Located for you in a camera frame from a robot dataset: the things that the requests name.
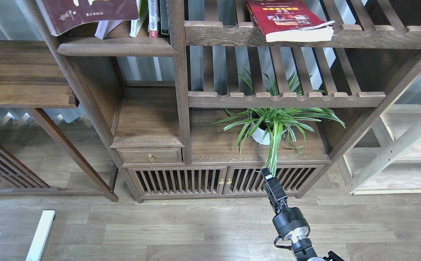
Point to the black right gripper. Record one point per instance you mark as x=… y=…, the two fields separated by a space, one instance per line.
x=289 y=222

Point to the red paperback book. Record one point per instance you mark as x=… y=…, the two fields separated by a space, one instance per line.
x=288 y=21

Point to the white lavender paperback book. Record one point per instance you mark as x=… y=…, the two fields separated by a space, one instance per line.
x=105 y=27

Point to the dark brown book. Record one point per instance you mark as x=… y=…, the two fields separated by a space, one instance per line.
x=63 y=15

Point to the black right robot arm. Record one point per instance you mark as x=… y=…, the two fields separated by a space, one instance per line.
x=303 y=250

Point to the light wooden shelf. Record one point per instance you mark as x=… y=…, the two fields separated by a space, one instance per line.
x=395 y=165

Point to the white plant pot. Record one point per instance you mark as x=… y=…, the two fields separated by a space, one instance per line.
x=261 y=136

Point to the green spider plant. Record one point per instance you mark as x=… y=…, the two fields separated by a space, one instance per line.
x=277 y=123

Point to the dark wooden bookshelf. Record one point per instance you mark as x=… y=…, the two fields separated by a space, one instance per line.
x=161 y=96

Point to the brass drawer knob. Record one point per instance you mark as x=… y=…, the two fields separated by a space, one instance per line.
x=151 y=157

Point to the black upright book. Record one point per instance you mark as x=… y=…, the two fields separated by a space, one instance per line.
x=164 y=18

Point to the red white upright book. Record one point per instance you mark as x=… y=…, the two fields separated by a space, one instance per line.
x=154 y=18

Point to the white green upright book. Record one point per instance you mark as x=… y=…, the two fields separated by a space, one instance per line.
x=142 y=6

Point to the white stand leg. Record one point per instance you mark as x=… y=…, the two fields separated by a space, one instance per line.
x=40 y=237

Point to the dark wooden side table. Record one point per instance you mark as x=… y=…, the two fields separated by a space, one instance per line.
x=31 y=79

